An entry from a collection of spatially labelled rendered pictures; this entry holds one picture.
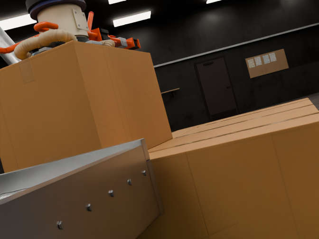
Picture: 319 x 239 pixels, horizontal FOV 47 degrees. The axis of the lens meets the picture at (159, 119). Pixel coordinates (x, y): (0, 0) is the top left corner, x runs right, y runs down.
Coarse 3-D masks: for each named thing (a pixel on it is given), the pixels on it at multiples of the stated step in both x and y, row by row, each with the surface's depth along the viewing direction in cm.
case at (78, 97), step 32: (32, 64) 116; (64, 64) 112; (96, 64) 119; (128, 64) 141; (0, 96) 122; (32, 96) 117; (64, 96) 113; (96, 96) 114; (128, 96) 134; (160, 96) 164; (0, 128) 123; (32, 128) 119; (64, 128) 114; (96, 128) 110; (128, 128) 128; (160, 128) 155; (32, 160) 120
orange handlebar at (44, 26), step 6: (36, 24) 128; (42, 24) 128; (48, 24) 129; (54, 24) 132; (36, 30) 130; (42, 30) 132; (36, 36) 141; (90, 36) 156; (96, 36) 160; (114, 36) 177; (114, 42) 177; (0, 48) 144; (6, 48) 147; (12, 48) 146
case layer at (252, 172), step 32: (192, 128) 206; (224, 128) 144; (256, 128) 111; (288, 128) 91; (160, 160) 104; (192, 160) 101; (224, 160) 98; (256, 160) 95; (288, 160) 92; (160, 192) 105; (192, 192) 102; (224, 192) 98; (256, 192) 96; (288, 192) 93; (160, 224) 106; (192, 224) 103; (224, 224) 99; (256, 224) 96; (288, 224) 94
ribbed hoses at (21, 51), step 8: (48, 32) 123; (56, 32) 122; (64, 32) 123; (32, 40) 126; (40, 40) 125; (48, 40) 123; (56, 40) 123; (64, 40) 124; (104, 40) 156; (112, 40) 153; (16, 48) 128; (24, 48) 127; (32, 48) 127; (16, 56) 131; (24, 56) 131
